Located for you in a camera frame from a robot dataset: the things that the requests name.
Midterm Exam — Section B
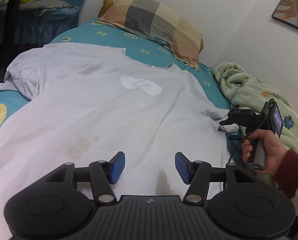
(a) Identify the white t-shirt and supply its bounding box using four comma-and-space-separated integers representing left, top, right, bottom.
0, 43, 229, 239

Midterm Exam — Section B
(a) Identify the dark red sleeve forearm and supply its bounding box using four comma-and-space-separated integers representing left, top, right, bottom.
273, 150, 298, 199

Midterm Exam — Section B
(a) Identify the person's right hand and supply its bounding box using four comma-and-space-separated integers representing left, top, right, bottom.
242, 129, 288, 176

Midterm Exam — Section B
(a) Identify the light green fleece blanket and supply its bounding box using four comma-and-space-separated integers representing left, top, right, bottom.
212, 61, 298, 165

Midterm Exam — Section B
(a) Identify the teal patterned bed sheet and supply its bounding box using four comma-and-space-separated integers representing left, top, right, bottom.
0, 20, 241, 164

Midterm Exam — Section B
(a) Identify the white and black table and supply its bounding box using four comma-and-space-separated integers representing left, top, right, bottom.
0, 0, 20, 70

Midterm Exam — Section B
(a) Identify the checkered pillow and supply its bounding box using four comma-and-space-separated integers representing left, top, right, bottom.
97, 0, 204, 70

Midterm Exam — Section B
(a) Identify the grey folded cloth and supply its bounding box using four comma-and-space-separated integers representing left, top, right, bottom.
19, 0, 78, 16

